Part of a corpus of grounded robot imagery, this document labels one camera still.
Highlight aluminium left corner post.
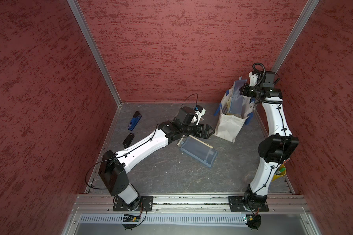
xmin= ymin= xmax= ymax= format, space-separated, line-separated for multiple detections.
xmin=67 ymin=0 xmax=122 ymax=108

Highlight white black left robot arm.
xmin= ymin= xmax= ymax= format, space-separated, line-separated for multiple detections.
xmin=98 ymin=105 xmax=215 ymax=211

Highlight medium blue mesh pouch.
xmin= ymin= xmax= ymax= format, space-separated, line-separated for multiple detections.
xmin=227 ymin=77 xmax=247 ymax=116

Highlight blue black stapler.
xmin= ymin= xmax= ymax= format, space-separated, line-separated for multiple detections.
xmin=128 ymin=111 xmax=142 ymax=131

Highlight dark grey mesh pouch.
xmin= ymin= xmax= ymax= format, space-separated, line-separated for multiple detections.
xmin=177 ymin=136 xmax=218 ymax=168

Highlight aluminium front rail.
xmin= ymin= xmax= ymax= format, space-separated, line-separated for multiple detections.
xmin=72 ymin=193 xmax=311 ymax=214

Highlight aluminium corner post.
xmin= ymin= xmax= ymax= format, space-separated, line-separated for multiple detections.
xmin=67 ymin=0 xmax=122 ymax=108
xmin=271 ymin=0 xmax=320 ymax=72

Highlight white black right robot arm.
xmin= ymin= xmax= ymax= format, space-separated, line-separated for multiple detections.
xmin=240 ymin=63 xmax=299 ymax=212

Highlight white canvas bag blue handles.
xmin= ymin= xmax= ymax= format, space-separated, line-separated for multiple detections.
xmin=214 ymin=86 xmax=255 ymax=143

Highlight small black box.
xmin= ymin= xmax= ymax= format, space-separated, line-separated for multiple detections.
xmin=123 ymin=133 xmax=135 ymax=148

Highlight aluminium right corner post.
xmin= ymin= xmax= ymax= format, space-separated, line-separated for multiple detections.
xmin=271 ymin=0 xmax=320 ymax=72

